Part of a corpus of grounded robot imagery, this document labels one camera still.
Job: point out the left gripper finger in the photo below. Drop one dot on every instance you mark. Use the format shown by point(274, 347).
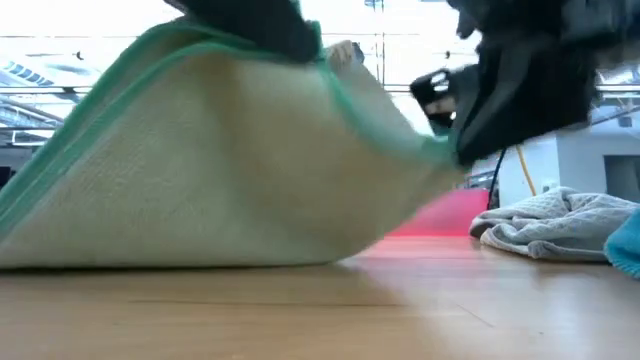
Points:
point(260, 25)

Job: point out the blue microfiber towel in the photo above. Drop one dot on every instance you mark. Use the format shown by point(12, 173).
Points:
point(627, 250)

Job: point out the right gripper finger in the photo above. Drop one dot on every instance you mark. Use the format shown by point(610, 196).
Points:
point(450, 80)
point(525, 95)

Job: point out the grey microfiber towel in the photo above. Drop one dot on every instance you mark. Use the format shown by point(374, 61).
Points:
point(550, 225)

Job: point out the pale green microfiber towel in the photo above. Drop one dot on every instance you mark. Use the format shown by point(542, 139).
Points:
point(200, 165)

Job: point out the red plastic tray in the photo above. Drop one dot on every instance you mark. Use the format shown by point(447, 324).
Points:
point(450, 215)

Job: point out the long white light bar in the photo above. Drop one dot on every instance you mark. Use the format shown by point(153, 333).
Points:
point(50, 89)

